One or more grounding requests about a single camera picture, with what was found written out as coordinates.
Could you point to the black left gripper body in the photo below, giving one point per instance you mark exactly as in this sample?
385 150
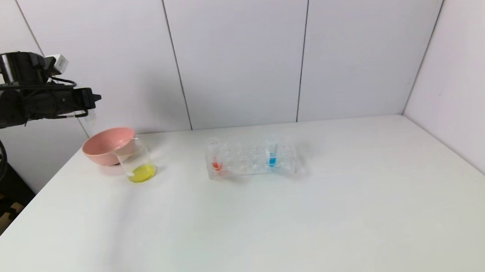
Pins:
80 99

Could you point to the left wrist camera unit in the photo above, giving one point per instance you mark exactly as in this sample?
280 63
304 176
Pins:
20 66

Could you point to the pink bowl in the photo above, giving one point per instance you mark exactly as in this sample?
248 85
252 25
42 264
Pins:
102 148

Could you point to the clear acrylic test tube rack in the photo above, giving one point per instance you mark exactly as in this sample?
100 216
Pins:
244 165

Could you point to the clear glass beaker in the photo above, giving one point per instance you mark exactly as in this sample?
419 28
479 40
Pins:
141 172

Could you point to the test tube with blue pigment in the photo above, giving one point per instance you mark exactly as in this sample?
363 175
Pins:
271 161

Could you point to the test tube with yellow pigment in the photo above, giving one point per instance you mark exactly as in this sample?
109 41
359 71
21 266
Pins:
91 117

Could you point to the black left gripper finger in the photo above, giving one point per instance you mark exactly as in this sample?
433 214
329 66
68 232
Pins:
96 98

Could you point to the test tube with red pigment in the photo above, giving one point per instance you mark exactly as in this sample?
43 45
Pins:
216 164

